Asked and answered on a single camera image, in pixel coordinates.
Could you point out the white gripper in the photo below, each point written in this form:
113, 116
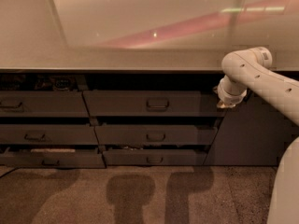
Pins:
230, 97

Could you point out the grey drawer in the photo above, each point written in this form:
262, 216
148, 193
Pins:
154, 157
155, 135
42, 104
152, 104
39, 134
78, 158

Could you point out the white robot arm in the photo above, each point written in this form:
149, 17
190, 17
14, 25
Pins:
248, 69

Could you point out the dark round object in drawer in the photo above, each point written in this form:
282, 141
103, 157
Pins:
62, 83

